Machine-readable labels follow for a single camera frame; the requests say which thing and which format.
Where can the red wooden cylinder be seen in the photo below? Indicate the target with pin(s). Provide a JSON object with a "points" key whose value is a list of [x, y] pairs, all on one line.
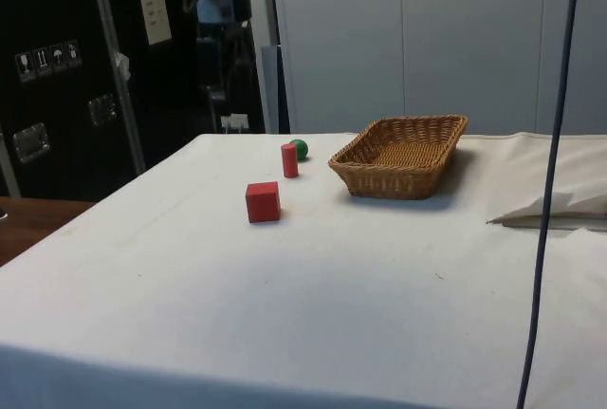
{"points": [[288, 160]]}

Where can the black cabinet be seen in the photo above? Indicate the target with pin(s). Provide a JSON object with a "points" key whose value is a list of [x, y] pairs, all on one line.
{"points": [[57, 110]]}

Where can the green wooden ball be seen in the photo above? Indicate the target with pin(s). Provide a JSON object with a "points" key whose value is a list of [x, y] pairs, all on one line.
{"points": [[302, 149]]}

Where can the pale lockers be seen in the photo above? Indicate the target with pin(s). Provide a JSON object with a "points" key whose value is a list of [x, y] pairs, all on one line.
{"points": [[427, 39]]}

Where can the red wooden cube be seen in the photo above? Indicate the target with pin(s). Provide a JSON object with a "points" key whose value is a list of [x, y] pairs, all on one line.
{"points": [[262, 202]]}

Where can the brown wicker basket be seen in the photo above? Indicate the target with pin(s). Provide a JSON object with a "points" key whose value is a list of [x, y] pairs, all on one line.
{"points": [[399, 157]]}

